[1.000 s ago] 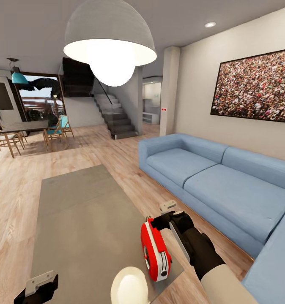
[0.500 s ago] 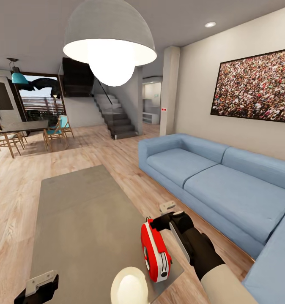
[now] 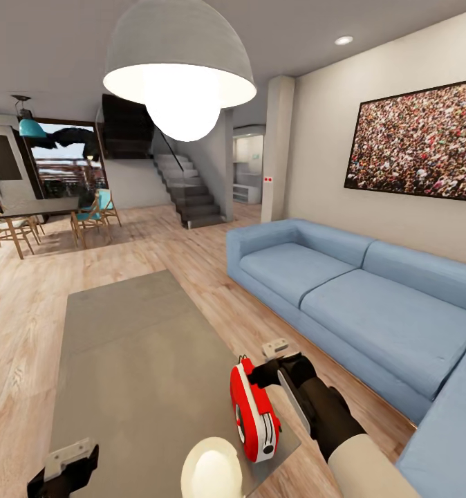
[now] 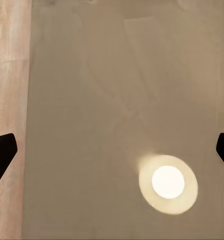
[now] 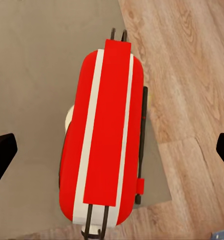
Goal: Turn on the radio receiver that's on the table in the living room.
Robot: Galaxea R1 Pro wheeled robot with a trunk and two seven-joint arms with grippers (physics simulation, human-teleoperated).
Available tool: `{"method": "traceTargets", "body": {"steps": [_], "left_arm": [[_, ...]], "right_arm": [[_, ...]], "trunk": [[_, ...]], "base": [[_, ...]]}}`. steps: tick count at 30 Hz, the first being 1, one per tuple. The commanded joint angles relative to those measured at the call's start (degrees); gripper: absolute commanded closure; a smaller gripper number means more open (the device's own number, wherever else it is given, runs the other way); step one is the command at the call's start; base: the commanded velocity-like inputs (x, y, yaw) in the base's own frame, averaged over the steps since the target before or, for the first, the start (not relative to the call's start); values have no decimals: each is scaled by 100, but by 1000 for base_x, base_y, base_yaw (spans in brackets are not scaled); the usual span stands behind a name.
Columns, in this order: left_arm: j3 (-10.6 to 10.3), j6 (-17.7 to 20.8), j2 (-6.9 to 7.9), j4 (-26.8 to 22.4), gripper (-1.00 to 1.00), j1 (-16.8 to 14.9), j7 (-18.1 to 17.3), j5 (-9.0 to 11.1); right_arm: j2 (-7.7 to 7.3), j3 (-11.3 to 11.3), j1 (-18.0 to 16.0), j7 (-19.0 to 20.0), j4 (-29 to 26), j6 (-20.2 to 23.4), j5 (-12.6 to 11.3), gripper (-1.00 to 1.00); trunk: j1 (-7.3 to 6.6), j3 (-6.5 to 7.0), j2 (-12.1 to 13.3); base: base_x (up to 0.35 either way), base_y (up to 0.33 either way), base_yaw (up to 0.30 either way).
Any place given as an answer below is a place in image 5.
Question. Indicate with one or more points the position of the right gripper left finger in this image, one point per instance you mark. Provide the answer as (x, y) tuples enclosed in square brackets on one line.
[(8, 149)]

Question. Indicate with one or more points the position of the coffee table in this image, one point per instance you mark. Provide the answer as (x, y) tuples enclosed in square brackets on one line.
[(43, 44)]

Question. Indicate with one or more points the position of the radio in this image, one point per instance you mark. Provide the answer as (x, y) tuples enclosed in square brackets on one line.
[(99, 178)]

